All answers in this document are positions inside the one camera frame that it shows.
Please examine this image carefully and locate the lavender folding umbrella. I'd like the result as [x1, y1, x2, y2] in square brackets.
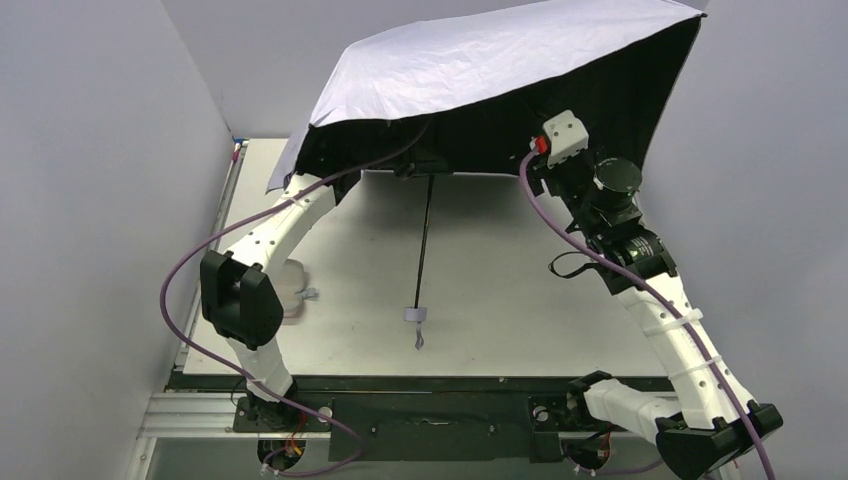
[266, 0, 708, 352]

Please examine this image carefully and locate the pink umbrella case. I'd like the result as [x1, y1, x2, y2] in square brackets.
[272, 259, 320, 324]

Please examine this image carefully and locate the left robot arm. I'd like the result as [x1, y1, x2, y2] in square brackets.
[200, 168, 361, 407]

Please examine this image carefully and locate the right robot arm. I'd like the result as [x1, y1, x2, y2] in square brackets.
[518, 148, 783, 479]

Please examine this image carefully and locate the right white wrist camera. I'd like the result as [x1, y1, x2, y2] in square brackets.
[530, 109, 589, 169]

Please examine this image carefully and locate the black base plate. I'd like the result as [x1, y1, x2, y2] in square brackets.
[166, 371, 622, 469]

